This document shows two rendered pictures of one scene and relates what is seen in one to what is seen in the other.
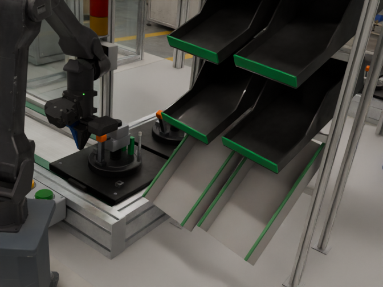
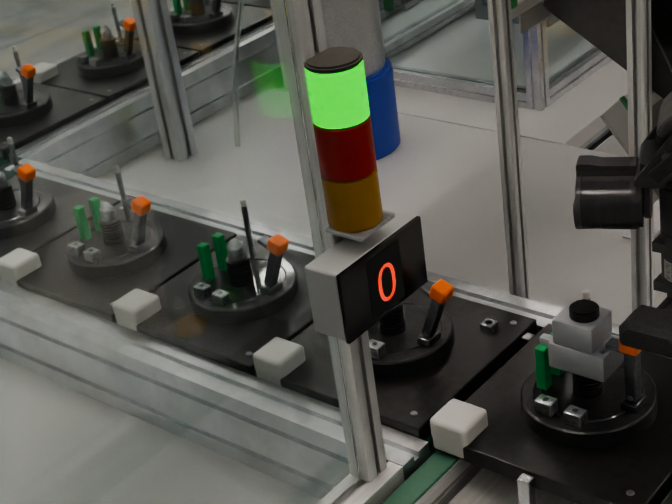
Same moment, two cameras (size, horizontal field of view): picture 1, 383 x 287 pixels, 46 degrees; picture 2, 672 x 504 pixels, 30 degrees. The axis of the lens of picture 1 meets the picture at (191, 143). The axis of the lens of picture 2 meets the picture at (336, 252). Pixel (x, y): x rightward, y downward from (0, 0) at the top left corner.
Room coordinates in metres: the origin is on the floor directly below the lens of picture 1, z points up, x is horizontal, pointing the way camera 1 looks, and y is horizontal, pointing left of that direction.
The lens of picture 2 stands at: (1.07, 1.28, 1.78)
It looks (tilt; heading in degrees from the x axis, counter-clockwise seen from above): 29 degrees down; 280
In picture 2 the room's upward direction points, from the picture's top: 9 degrees counter-clockwise
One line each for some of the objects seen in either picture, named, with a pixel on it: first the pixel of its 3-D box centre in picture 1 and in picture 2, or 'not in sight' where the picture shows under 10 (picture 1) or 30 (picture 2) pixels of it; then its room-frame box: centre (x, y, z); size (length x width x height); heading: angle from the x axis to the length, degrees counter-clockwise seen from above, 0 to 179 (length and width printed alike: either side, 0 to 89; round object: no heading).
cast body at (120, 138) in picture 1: (118, 132); (576, 333); (1.03, 0.19, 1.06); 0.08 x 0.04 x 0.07; 147
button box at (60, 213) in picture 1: (26, 196); not in sight; (0.89, 0.38, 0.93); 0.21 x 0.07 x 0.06; 57
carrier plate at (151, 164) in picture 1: (114, 167); (589, 413); (1.02, 0.20, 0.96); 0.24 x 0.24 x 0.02; 57
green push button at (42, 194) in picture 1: (44, 196); not in sight; (0.85, 0.33, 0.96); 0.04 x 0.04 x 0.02
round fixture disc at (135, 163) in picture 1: (115, 160); (588, 399); (1.02, 0.20, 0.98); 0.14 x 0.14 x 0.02
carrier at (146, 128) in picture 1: (175, 122); (390, 312); (1.24, 0.06, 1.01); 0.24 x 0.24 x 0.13; 57
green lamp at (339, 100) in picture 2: not in sight; (337, 90); (1.23, 0.29, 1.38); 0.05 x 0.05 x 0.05
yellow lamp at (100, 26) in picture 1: (98, 24); (352, 195); (1.23, 0.29, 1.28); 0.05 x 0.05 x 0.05
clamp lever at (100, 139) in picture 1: (103, 146); (625, 364); (0.99, 0.22, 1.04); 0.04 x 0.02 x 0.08; 147
